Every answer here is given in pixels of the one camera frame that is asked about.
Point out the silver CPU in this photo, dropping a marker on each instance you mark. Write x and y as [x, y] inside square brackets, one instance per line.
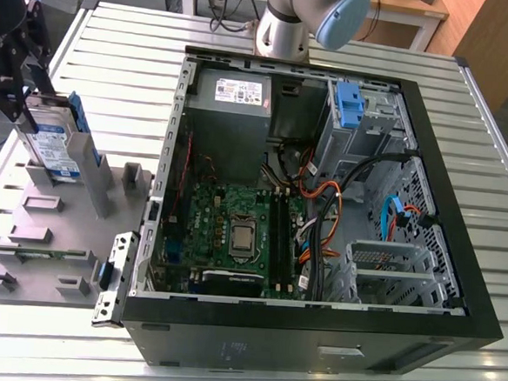
[243, 237]

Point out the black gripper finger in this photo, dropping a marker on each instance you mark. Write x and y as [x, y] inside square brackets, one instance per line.
[38, 36]
[8, 86]

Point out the black open PC case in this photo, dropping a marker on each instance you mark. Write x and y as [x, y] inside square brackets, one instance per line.
[269, 344]

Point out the black graphics card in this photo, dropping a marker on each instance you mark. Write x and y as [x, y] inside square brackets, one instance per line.
[230, 285]

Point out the hinged card retainer bracket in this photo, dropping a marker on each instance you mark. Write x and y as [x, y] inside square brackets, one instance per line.
[106, 276]

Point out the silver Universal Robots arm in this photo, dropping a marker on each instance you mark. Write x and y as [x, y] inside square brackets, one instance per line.
[286, 36]

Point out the green motherboard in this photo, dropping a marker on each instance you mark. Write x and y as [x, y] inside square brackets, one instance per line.
[209, 205]

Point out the grey power supply unit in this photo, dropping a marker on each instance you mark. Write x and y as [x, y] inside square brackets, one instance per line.
[222, 144]

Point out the grey metal drive cage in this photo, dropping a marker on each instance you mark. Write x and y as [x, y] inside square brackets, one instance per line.
[371, 137]

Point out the grey parts rack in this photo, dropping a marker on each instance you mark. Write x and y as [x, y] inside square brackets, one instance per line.
[59, 229]

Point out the wooden top white desk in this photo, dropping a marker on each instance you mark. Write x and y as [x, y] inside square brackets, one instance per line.
[419, 10]

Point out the black RAM slot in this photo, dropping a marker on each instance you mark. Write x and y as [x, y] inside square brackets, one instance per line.
[286, 240]
[276, 240]
[272, 239]
[282, 240]

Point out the brown wooden cabinet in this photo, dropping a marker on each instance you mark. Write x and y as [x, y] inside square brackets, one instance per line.
[499, 50]

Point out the blue plastic cage latch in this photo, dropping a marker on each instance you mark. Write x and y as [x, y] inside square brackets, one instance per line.
[349, 103]

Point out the hard disk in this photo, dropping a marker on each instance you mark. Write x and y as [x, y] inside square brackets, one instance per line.
[52, 150]

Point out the CPU socket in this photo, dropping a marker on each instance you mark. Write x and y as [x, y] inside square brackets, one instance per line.
[242, 253]

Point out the green RAM stick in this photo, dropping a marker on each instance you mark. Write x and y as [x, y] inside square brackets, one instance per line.
[49, 254]

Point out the metal disk bay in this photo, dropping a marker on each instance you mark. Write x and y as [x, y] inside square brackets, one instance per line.
[394, 274]

